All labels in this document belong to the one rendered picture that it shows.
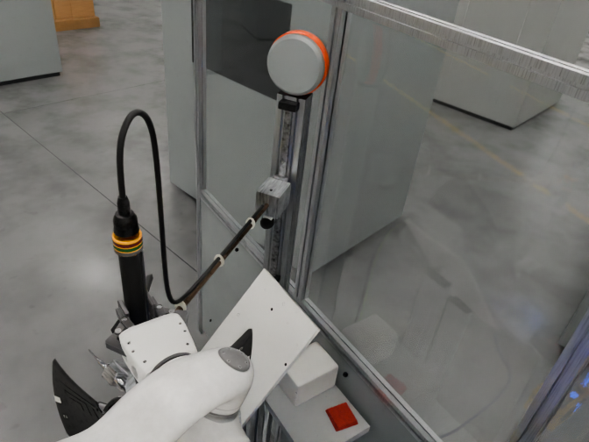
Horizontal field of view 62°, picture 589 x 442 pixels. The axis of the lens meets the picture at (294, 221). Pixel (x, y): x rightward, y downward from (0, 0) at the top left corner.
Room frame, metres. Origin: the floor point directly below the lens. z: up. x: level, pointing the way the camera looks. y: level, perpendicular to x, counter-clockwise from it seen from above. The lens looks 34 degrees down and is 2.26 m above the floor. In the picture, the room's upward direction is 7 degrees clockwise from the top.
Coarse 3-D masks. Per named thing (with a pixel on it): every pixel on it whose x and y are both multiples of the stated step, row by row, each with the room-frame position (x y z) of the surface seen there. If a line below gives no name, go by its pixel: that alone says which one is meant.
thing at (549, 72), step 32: (320, 0) 1.41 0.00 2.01; (352, 0) 1.31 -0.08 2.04; (416, 32) 1.13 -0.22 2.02; (448, 32) 1.07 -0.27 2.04; (512, 64) 0.94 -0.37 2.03; (544, 64) 0.89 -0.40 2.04; (320, 96) 1.37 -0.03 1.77; (576, 96) 0.84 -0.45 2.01; (320, 128) 1.36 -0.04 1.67; (320, 160) 1.34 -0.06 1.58; (224, 224) 1.80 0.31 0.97; (256, 256) 1.59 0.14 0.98; (320, 320) 1.25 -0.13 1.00; (576, 352) 0.69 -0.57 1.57; (544, 384) 0.69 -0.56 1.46; (544, 416) 0.67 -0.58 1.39
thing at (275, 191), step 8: (280, 176) 1.23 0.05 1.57; (264, 184) 1.19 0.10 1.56; (272, 184) 1.19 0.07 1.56; (280, 184) 1.20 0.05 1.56; (288, 184) 1.20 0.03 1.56; (256, 192) 1.15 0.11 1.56; (264, 192) 1.15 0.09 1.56; (272, 192) 1.15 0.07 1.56; (280, 192) 1.16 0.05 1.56; (288, 192) 1.20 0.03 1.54; (256, 200) 1.15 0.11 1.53; (264, 200) 1.14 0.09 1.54; (272, 200) 1.13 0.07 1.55; (280, 200) 1.14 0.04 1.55; (288, 200) 1.21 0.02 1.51; (256, 208) 1.15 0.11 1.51; (272, 208) 1.13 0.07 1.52; (280, 208) 1.15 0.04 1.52; (272, 216) 1.13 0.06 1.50
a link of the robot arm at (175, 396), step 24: (192, 360) 0.39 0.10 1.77; (216, 360) 0.41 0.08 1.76; (240, 360) 0.42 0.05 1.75; (144, 384) 0.35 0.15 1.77; (168, 384) 0.35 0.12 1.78; (192, 384) 0.36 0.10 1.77; (216, 384) 0.37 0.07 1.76; (240, 384) 0.39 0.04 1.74; (120, 408) 0.33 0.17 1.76; (144, 408) 0.33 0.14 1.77; (168, 408) 0.33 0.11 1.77; (192, 408) 0.33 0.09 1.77; (216, 408) 0.38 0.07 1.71; (96, 432) 0.30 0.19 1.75; (120, 432) 0.30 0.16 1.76; (144, 432) 0.30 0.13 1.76; (168, 432) 0.31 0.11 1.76
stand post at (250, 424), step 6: (264, 402) 0.88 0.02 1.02; (264, 408) 0.88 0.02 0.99; (258, 414) 0.87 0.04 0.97; (252, 420) 0.86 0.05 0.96; (258, 420) 0.87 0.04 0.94; (246, 426) 0.87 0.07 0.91; (252, 426) 0.86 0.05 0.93; (258, 426) 0.87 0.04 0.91; (246, 432) 0.86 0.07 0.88; (252, 432) 0.86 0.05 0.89; (258, 432) 0.87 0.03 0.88; (252, 438) 0.86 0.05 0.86; (258, 438) 0.87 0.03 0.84
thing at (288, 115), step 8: (280, 104) 1.23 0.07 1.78; (288, 104) 1.22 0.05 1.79; (296, 104) 1.22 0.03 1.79; (288, 112) 1.24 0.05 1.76; (288, 120) 1.24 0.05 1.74; (288, 128) 1.23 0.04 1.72; (288, 136) 1.23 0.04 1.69; (288, 144) 1.24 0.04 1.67; (288, 152) 1.24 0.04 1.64; (280, 160) 1.24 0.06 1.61; (280, 168) 1.24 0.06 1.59; (280, 216) 1.23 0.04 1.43; (280, 224) 1.24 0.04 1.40; (272, 256) 1.24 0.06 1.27; (272, 264) 1.24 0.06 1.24; (272, 272) 1.24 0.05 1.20
